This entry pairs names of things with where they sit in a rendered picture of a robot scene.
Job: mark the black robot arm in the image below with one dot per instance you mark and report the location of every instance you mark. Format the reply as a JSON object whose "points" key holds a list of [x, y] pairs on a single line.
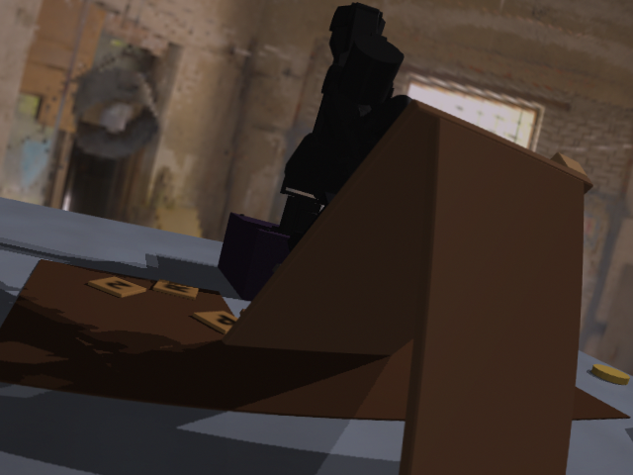
{"points": [[358, 83]]}

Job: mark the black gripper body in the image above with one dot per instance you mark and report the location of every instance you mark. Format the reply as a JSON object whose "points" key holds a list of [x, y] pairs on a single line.
{"points": [[317, 153]]}

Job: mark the olive-yellow flat round disc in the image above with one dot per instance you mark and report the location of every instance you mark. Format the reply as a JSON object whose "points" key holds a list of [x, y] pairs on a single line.
{"points": [[610, 374]]}

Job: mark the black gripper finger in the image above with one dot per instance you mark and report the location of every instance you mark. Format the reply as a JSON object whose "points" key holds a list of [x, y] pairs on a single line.
{"points": [[337, 176]]}

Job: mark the tan letter tile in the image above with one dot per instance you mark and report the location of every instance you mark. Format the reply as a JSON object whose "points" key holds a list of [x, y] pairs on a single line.
{"points": [[177, 289], [220, 321], [116, 286]]}

